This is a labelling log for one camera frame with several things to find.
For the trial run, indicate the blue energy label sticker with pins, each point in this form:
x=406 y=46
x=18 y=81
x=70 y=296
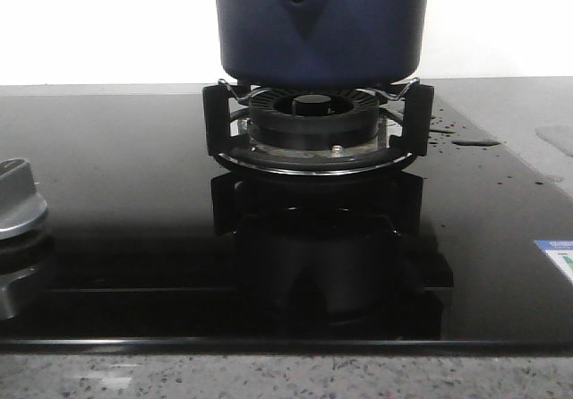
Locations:
x=560 y=253

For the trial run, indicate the silver stove control knob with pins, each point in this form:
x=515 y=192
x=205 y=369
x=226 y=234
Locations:
x=22 y=207

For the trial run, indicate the black glass gas cooktop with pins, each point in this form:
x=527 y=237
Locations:
x=150 y=246

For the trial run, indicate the dark blue cooking pot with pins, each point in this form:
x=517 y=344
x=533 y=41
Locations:
x=320 y=44

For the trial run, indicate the black round gas burner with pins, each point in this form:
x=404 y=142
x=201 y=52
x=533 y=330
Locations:
x=297 y=123

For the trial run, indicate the black pot support grate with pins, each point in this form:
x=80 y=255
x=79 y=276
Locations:
x=404 y=129

